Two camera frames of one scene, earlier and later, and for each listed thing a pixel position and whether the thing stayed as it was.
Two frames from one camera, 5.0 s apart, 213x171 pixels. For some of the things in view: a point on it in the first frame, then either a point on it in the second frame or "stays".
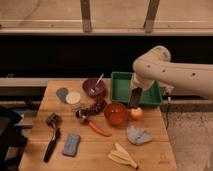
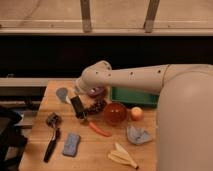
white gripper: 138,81 -> 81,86
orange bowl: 115,114 stays
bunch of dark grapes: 98,106 stays
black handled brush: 52,145 stays
